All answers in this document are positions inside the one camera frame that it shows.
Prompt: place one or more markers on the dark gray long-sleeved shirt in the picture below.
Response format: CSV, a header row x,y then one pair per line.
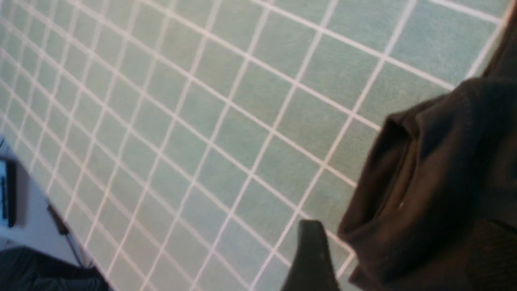
x,y
435,206

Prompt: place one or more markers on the dark object off table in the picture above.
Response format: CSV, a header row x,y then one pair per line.
x,y
23,269

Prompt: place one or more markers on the green checkered tablecloth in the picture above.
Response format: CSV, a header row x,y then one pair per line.
x,y
183,140

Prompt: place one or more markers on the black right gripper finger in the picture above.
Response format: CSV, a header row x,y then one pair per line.
x,y
312,268

